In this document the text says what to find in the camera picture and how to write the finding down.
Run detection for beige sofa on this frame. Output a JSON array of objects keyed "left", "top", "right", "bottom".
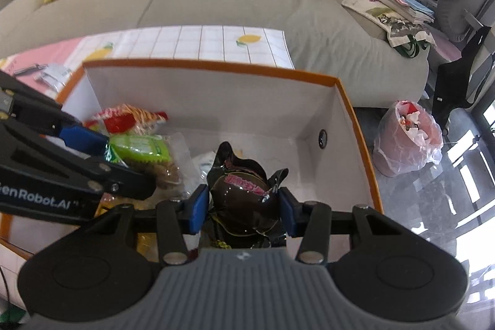
[{"left": 0, "top": 0, "right": 431, "bottom": 109}]

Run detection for black cable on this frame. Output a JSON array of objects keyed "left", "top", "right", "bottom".
[{"left": 0, "top": 264, "right": 13, "bottom": 317}]

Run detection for silver foil sachet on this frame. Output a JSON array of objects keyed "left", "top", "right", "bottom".
[{"left": 13, "top": 63, "right": 49, "bottom": 76}]

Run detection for crinkled clear packet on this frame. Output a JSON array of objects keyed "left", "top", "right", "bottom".
[{"left": 169, "top": 132, "right": 218, "bottom": 200}]

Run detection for green label cookie packet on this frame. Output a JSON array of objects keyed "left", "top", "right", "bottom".
[{"left": 104, "top": 133, "right": 183, "bottom": 188}]

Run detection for printed tote bag green handles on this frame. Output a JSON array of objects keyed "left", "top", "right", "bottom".
[{"left": 374, "top": 13, "right": 438, "bottom": 59}]

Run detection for stack of books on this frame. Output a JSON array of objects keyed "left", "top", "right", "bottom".
[{"left": 377, "top": 0, "right": 436, "bottom": 24}]

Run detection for floral cloth bag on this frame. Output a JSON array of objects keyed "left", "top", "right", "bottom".
[{"left": 342, "top": 0, "right": 392, "bottom": 26}]

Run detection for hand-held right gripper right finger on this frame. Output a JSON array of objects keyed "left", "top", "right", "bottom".
[{"left": 279, "top": 186, "right": 402, "bottom": 264}]

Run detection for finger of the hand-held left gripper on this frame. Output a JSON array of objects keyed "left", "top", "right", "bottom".
[
  {"left": 0, "top": 71, "right": 109, "bottom": 157},
  {"left": 0, "top": 120, "right": 157, "bottom": 200}
]

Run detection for white foil sachet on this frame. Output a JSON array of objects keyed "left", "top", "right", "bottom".
[{"left": 36, "top": 64, "right": 73, "bottom": 88}]

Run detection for lemon print grid tablecloth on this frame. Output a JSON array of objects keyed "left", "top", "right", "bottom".
[{"left": 58, "top": 25, "right": 295, "bottom": 71}]

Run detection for grey office chair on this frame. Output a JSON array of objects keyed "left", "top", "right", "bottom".
[{"left": 436, "top": 0, "right": 495, "bottom": 45}]

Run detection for trash bin with pink bag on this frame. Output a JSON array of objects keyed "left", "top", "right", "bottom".
[{"left": 373, "top": 100, "right": 444, "bottom": 178}]

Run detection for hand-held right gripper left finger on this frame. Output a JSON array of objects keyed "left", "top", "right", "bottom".
[{"left": 91, "top": 184, "right": 210, "bottom": 264}]

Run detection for dark brown snack packet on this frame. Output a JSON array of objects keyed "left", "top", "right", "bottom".
[{"left": 206, "top": 142, "right": 290, "bottom": 250}]

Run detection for yellow waffle snack packet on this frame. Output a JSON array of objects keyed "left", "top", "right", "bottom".
[{"left": 95, "top": 195, "right": 163, "bottom": 252}]

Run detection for red orange striped snack packet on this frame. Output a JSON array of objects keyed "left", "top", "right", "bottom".
[{"left": 84, "top": 104, "right": 169, "bottom": 136}]

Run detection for black cloth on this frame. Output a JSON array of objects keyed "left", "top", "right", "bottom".
[{"left": 432, "top": 26, "right": 495, "bottom": 111}]

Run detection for white storage box orange rim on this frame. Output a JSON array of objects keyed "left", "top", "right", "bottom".
[{"left": 0, "top": 58, "right": 385, "bottom": 262}]

